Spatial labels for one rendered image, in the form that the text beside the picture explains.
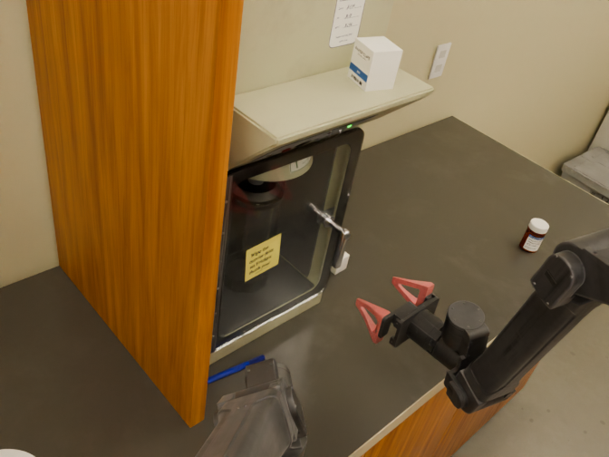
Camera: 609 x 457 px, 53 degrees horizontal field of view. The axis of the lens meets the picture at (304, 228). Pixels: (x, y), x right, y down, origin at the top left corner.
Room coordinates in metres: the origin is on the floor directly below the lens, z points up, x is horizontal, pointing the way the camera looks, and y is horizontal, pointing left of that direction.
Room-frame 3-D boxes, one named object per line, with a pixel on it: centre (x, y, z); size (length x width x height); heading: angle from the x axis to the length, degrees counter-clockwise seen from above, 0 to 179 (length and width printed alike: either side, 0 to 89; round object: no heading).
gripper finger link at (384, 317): (0.76, -0.16, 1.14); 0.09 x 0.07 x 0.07; 49
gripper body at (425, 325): (0.74, -0.24, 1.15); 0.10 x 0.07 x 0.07; 139
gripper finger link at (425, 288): (0.81, -0.20, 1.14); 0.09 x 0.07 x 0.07; 49
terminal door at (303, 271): (0.83, 0.03, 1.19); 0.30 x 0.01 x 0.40; 139
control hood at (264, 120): (0.80, -0.01, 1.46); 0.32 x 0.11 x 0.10; 140
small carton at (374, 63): (0.85, -0.05, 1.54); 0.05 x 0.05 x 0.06; 35
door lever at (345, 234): (0.89, -0.06, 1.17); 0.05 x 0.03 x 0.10; 49
